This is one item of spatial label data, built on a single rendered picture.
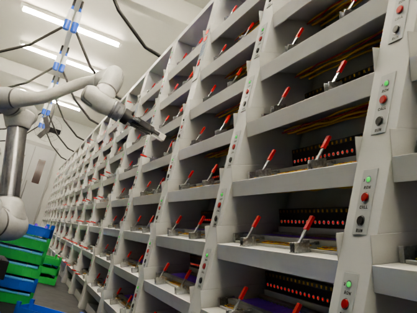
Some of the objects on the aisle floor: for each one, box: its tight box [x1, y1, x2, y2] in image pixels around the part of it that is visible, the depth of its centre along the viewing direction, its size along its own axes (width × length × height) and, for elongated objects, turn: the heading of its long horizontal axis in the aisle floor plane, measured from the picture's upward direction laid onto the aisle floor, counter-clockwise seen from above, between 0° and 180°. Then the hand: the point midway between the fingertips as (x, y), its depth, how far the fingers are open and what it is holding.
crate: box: [0, 291, 34, 305], centre depth 295 cm, size 30×20×8 cm
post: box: [188, 0, 327, 313], centre depth 163 cm, size 20×9×176 cm, turn 160°
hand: (158, 135), depth 247 cm, fingers open, 3 cm apart
